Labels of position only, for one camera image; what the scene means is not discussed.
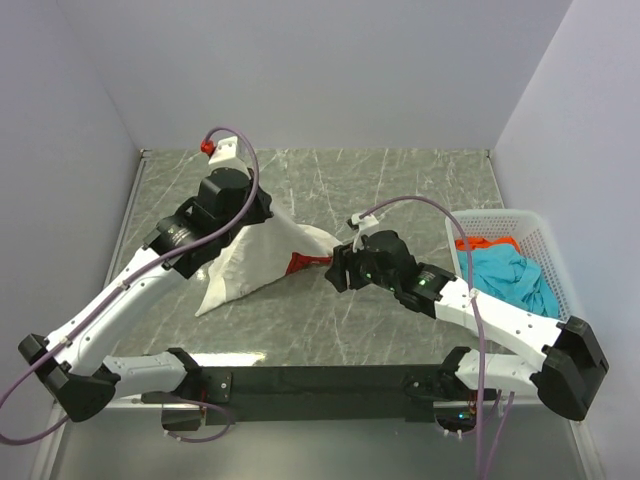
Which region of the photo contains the white red-print t-shirt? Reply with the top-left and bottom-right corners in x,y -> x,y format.
196,205 -> 339,316

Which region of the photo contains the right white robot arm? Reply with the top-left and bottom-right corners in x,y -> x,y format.
325,230 -> 609,421

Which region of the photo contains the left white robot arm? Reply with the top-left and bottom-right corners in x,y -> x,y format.
19,167 -> 273,422

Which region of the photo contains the white plastic laundry basket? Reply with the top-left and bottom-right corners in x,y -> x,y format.
445,209 -> 578,321

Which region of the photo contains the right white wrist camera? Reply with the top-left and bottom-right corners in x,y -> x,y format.
347,213 -> 380,252

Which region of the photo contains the orange t-shirt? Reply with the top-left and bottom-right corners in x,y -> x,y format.
454,236 -> 520,252

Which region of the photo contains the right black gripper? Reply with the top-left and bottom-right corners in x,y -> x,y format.
324,240 -> 399,293

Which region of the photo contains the blue t-shirt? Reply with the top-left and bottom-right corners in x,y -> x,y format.
471,245 -> 560,319

